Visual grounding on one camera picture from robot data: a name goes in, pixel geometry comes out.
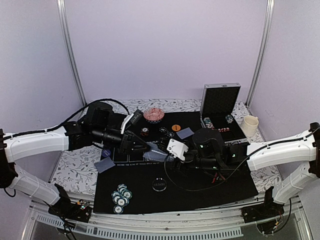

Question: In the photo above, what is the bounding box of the aluminium frame post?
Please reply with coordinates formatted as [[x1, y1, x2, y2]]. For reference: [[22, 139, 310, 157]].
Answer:
[[56, 0, 87, 106], [245, 0, 275, 109]]

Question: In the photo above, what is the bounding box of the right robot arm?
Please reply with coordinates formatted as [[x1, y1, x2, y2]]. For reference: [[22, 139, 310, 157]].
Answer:
[[167, 122, 320, 218]]

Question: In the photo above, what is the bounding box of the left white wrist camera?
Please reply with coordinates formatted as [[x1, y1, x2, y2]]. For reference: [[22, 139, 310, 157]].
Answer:
[[120, 109, 143, 135]]

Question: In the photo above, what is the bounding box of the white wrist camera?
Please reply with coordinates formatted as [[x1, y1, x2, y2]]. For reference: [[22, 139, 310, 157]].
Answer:
[[166, 138, 189, 161], [120, 109, 143, 135]]

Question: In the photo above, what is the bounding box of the orange big blind button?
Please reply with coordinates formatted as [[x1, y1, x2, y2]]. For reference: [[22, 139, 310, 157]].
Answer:
[[171, 124, 181, 132]]

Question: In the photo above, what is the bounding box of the red black triangle card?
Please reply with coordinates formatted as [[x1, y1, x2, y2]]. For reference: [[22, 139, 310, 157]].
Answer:
[[211, 173, 226, 185]]

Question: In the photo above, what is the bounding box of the patterned small bowl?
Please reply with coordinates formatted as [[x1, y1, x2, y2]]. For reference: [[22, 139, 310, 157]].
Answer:
[[143, 107, 165, 124]]

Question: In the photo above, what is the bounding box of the right aluminium frame post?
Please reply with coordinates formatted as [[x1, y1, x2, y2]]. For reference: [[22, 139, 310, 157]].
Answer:
[[245, 0, 275, 109]]

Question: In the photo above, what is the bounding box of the left poker chip row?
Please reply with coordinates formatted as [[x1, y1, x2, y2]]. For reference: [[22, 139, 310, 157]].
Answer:
[[203, 117, 215, 129]]

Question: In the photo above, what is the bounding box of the red poker chip stack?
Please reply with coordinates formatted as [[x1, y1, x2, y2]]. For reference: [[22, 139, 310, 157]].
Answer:
[[140, 127, 149, 137]]

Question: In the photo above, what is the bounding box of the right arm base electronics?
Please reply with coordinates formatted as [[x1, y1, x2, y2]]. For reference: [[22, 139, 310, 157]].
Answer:
[[241, 199, 285, 235]]

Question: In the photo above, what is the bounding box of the clear dealer button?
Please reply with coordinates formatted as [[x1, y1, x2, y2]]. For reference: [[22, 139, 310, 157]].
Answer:
[[151, 177, 167, 192]]

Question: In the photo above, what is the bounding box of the purple small blind button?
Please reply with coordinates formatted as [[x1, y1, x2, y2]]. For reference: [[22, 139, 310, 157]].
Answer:
[[101, 149, 112, 159]]

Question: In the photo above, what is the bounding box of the blue playing card deck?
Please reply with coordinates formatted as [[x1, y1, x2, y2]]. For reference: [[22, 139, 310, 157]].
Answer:
[[142, 142, 173, 162]]

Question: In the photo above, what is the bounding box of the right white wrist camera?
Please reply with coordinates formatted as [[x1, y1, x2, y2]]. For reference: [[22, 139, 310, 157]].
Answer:
[[166, 138, 189, 161]]

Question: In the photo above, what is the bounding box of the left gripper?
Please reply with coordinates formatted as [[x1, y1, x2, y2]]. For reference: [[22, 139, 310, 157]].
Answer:
[[92, 125, 151, 155]]

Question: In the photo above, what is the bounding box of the blue white poker chip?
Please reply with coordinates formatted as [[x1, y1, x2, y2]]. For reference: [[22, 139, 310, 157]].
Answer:
[[113, 205, 124, 215]]

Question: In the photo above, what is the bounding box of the black poker mat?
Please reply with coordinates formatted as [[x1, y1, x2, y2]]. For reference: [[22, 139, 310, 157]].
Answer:
[[92, 111, 259, 215]]

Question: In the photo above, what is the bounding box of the poker chip row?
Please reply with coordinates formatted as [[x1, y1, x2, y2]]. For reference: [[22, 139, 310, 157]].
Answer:
[[203, 117, 215, 129], [225, 114, 234, 124]]

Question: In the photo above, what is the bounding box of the aluminium poker chip case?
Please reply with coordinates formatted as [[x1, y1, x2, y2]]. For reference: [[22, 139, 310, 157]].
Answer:
[[199, 82, 249, 147]]

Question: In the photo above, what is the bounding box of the right poker chip row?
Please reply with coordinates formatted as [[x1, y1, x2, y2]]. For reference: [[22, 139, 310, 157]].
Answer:
[[225, 114, 234, 124]]

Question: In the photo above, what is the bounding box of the cream ceramic mug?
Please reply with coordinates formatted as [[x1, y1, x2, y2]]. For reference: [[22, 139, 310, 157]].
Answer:
[[240, 115, 259, 138]]

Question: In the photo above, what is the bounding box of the front aluminium rail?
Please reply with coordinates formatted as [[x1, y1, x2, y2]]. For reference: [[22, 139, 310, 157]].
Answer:
[[21, 194, 314, 240]]

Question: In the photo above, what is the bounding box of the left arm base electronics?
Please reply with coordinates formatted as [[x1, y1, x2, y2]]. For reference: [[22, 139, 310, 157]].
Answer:
[[48, 183, 92, 223]]

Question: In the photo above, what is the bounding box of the black poker chip stack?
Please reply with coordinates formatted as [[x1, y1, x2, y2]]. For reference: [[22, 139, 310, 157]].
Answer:
[[166, 131, 175, 139]]

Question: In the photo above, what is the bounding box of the left black cable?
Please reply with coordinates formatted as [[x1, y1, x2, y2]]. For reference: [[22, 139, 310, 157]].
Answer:
[[0, 98, 130, 138]]

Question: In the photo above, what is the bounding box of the black 100 poker chip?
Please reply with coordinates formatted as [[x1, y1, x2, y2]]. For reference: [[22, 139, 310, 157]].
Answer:
[[159, 127, 168, 134]]

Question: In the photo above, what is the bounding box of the left aluminium frame post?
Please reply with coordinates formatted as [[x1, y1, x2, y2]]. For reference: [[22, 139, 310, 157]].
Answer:
[[56, 0, 87, 106]]

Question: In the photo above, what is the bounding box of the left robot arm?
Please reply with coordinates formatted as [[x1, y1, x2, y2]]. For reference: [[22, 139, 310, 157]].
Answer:
[[0, 100, 150, 217]]

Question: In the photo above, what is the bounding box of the dealt blue card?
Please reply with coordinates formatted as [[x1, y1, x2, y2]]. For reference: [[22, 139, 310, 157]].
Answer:
[[176, 127, 194, 140], [94, 157, 115, 174]]

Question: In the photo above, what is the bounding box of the blue green chip stack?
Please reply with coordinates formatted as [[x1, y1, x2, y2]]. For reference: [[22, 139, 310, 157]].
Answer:
[[111, 183, 133, 207]]

